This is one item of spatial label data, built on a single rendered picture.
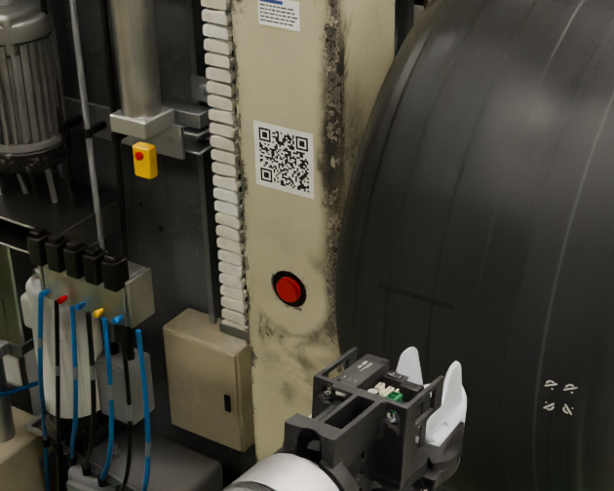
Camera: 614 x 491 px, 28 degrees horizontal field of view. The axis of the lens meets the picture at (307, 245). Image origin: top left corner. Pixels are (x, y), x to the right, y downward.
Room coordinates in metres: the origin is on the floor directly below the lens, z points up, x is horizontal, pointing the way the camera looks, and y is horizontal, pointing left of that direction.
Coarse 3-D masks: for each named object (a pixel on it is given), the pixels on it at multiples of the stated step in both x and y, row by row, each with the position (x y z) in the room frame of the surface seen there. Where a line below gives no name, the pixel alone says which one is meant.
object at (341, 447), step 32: (352, 352) 0.70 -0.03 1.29; (320, 384) 0.66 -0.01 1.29; (352, 384) 0.66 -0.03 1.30; (384, 384) 0.67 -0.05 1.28; (416, 384) 0.67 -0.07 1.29; (320, 416) 0.64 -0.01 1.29; (352, 416) 0.63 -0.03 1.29; (384, 416) 0.63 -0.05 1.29; (416, 416) 0.66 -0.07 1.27; (288, 448) 0.60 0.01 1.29; (320, 448) 0.61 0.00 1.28; (352, 448) 0.60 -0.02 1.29; (384, 448) 0.63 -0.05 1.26; (416, 448) 0.66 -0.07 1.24; (352, 480) 0.58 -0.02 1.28; (384, 480) 0.63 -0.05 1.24
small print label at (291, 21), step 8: (264, 0) 1.19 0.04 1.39; (272, 0) 1.18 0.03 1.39; (280, 0) 1.18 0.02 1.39; (288, 0) 1.17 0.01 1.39; (264, 8) 1.19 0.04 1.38; (272, 8) 1.18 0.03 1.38; (280, 8) 1.18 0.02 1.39; (288, 8) 1.17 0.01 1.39; (296, 8) 1.16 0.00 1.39; (264, 16) 1.19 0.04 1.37; (272, 16) 1.18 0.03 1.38; (280, 16) 1.18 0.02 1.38; (288, 16) 1.17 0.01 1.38; (296, 16) 1.16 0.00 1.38; (264, 24) 1.19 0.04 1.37; (272, 24) 1.18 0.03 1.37; (280, 24) 1.18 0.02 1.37; (288, 24) 1.17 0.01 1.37; (296, 24) 1.17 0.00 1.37
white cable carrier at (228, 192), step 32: (224, 0) 1.23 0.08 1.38; (224, 32) 1.23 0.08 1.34; (224, 64) 1.23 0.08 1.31; (224, 96) 1.24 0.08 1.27; (224, 128) 1.23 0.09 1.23; (224, 160) 1.24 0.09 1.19; (224, 192) 1.24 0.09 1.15; (224, 224) 1.24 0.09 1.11; (224, 256) 1.24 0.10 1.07; (224, 288) 1.24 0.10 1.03; (224, 320) 1.24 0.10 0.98
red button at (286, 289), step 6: (282, 282) 1.18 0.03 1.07; (288, 282) 1.17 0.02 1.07; (294, 282) 1.17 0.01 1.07; (282, 288) 1.18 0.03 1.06; (288, 288) 1.17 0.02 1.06; (294, 288) 1.17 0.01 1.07; (282, 294) 1.18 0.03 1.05; (288, 294) 1.17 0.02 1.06; (294, 294) 1.17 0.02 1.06; (300, 294) 1.17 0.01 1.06; (288, 300) 1.17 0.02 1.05; (294, 300) 1.17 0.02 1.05
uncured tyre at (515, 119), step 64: (448, 0) 1.03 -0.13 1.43; (512, 0) 1.00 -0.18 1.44; (576, 0) 0.98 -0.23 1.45; (448, 64) 0.96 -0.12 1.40; (512, 64) 0.94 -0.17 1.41; (576, 64) 0.92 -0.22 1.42; (384, 128) 0.95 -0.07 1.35; (448, 128) 0.92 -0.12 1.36; (512, 128) 0.89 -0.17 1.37; (576, 128) 0.87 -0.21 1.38; (384, 192) 0.91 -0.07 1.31; (448, 192) 0.88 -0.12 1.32; (512, 192) 0.86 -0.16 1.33; (576, 192) 0.84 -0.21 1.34; (384, 256) 0.89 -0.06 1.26; (448, 256) 0.86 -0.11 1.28; (512, 256) 0.83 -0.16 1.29; (576, 256) 0.81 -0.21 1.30; (384, 320) 0.87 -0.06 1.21; (448, 320) 0.84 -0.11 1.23; (512, 320) 0.82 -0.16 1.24; (576, 320) 0.79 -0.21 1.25; (512, 384) 0.81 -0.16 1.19; (512, 448) 0.81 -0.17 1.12; (576, 448) 0.78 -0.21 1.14
